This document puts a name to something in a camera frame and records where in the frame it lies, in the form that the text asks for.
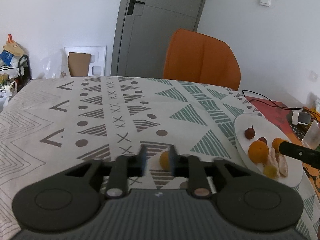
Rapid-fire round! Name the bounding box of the peeled orange segment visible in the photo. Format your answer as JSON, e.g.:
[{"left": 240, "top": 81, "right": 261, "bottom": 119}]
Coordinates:
[{"left": 276, "top": 153, "right": 289, "bottom": 177}]

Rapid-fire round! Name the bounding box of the yellow green plum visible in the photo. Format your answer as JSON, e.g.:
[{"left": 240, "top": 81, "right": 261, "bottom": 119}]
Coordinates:
[{"left": 263, "top": 165, "right": 279, "bottom": 179}]

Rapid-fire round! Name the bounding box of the large orange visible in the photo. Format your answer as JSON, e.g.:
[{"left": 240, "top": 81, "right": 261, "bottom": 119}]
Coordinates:
[{"left": 248, "top": 140, "right": 270, "bottom": 164}]

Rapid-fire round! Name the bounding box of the dark red plum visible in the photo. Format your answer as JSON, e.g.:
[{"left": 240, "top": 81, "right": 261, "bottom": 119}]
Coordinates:
[{"left": 258, "top": 137, "right": 267, "bottom": 144}]

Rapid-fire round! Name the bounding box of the small orange tangerine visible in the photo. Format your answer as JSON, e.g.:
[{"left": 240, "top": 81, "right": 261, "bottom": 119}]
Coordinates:
[{"left": 159, "top": 151, "right": 170, "bottom": 172}]

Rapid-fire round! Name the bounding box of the clear plastic cup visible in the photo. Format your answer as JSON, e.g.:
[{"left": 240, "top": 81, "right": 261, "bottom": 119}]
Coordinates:
[{"left": 302, "top": 120, "right": 320, "bottom": 150}]

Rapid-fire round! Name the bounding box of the small orange on plate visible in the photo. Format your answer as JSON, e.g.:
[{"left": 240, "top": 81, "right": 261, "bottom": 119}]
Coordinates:
[{"left": 272, "top": 138, "right": 287, "bottom": 153}]

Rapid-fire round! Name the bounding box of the peeled pomelo segment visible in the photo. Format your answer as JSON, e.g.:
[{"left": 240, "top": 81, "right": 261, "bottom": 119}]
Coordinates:
[{"left": 264, "top": 147, "right": 279, "bottom": 172}]

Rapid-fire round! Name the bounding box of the red orange mat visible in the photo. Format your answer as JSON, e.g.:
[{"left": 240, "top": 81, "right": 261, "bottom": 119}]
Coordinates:
[{"left": 245, "top": 96, "right": 319, "bottom": 198}]

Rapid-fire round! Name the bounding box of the red plum with stem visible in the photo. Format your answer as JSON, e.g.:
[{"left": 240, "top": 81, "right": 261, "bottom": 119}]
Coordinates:
[{"left": 244, "top": 126, "right": 255, "bottom": 140}]

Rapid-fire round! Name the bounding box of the white round plate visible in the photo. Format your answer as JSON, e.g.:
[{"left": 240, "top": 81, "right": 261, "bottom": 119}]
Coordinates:
[{"left": 234, "top": 113, "right": 303, "bottom": 187}]

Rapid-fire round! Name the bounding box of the patterned tablecloth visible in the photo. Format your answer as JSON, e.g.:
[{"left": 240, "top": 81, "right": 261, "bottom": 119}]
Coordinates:
[{"left": 1, "top": 76, "right": 319, "bottom": 239}]

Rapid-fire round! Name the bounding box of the white foam packaging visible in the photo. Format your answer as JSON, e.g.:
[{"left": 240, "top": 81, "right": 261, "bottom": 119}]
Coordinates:
[{"left": 64, "top": 46, "right": 107, "bottom": 77}]

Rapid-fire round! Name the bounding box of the brown cardboard piece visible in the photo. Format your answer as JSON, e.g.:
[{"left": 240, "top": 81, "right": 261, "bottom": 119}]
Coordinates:
[{"left": 68, "top": 52, "right": 91, "bottom": 77}]

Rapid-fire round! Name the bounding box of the orange chair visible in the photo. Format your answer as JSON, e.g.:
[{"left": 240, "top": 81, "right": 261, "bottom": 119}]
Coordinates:
[{"left": 163, "top": 29, "right": 241, "bottom": 90}]

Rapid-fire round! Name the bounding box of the blue white plastic bag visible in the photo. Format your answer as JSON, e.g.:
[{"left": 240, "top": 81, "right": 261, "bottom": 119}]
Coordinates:
[{"left": 0, "top": 50, "right": 14, "bottom": 66}]

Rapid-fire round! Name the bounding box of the grey door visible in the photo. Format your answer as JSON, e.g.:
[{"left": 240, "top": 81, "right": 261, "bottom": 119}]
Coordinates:
[{"left": 111, "top": 0, "right": 205, "bottom": 78}]

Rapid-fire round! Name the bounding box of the black cable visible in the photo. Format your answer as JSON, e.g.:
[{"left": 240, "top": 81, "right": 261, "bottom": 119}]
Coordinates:
[{"left": 241, "top": 89, "right": 320, "bottom": 120}]

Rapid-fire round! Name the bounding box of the white wall switch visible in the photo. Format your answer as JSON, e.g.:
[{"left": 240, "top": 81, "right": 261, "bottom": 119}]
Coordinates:
[{"left": 259, "top": 0, "right": 272, "bottom": 7}]

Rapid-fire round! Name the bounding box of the black door handle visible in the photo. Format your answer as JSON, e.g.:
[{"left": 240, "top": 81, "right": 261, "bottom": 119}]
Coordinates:
[{"left": 127, "top": 0, "right": 145, "bottom": 15}]

